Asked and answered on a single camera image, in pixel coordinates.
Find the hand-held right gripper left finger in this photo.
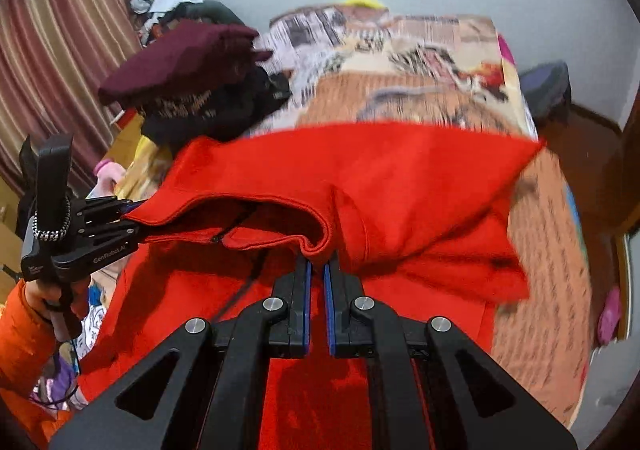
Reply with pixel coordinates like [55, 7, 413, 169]
[47, 255, 313, 450]

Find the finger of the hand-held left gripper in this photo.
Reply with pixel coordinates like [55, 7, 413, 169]
[80, 215, 143, 237]
[75, 196, 150, 221]

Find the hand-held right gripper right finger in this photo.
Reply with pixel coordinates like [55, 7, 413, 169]
[322, 255, 578, 450]

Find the red zip jacket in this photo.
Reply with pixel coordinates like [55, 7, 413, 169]
[75, 122, 546, 450]

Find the person's left forearm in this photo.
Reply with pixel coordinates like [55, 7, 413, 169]
[0, 280, 81, 448]

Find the pile of clothes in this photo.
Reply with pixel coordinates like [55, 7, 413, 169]
[131, 0, 246, 46]

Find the person's left hand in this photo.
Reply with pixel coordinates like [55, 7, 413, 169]
[25, 275, 91, 326]

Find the pink plush toy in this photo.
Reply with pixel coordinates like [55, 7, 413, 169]
[94, 159, 126, 193]

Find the yellow cloth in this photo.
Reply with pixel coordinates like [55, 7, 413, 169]
[132, 135, 173, 171]

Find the cartoon print cloth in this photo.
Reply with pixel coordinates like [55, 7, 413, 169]
[30, 275, 126, 411]

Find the black printed garment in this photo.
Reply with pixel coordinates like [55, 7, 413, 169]
[135, 65, 293, 146]

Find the striped brown curtain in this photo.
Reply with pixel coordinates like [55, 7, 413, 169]
[0, 0, 143, 191]

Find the folded maroon garment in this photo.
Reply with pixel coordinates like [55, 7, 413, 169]
[97, 21, 273, 108]

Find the newspaper print bed sheet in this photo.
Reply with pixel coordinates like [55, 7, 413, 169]
[247, 5, 593, 426]

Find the white wardrobe with pink pattern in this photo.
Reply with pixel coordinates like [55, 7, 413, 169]
[582, 230, 640, 436]

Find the grey backpack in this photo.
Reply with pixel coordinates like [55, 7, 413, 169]
[517, 61, 572, 123]

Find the black white beaded cord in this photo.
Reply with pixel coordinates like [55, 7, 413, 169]
[32, 217, 71, 243]

